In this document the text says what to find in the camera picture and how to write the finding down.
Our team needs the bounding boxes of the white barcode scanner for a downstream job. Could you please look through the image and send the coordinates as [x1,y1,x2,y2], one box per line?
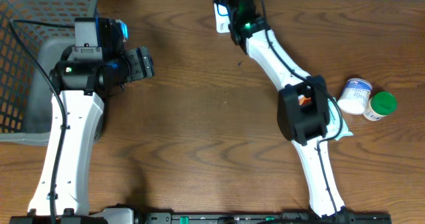
[213,0,230,33]

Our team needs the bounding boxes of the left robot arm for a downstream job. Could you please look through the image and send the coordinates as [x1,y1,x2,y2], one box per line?
[10,59,137,223]

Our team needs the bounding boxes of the white tub with blue label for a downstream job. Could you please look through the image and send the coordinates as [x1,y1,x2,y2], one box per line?
[337,78,372,115]

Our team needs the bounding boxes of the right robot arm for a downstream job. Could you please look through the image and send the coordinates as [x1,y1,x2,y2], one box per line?
[214,0,345,222]

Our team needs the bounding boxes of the green lid jar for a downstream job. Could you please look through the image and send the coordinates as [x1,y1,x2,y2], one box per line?
[363,92,398,122]

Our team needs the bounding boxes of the orange small box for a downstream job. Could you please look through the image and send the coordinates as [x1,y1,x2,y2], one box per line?
[298,95,311,106]

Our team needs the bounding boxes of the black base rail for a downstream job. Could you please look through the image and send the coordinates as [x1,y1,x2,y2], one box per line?
[93,208,392,224]

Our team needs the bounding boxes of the grey plastic mesh basket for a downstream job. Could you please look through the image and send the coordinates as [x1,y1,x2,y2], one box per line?
[1,0,97,146]

